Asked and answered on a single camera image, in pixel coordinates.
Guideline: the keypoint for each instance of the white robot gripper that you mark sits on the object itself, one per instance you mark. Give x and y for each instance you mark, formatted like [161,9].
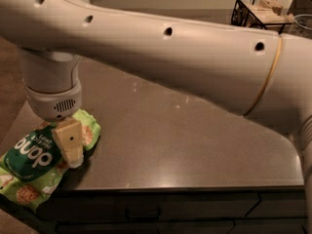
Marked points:
[54,105]

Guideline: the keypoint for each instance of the green rice chip bag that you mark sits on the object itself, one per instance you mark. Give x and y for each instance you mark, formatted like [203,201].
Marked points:
[33,168]

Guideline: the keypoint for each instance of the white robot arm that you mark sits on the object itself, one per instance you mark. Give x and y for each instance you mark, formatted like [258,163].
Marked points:
[259,74]

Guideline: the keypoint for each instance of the wooden blocks in basket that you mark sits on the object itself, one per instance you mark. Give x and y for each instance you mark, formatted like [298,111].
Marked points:
[266,13]

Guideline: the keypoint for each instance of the dark drawer handle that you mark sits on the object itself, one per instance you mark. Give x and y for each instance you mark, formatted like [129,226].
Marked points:
[143,214]

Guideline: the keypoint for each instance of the black wire basket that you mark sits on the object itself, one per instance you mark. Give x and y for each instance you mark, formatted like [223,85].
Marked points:
[239,13]

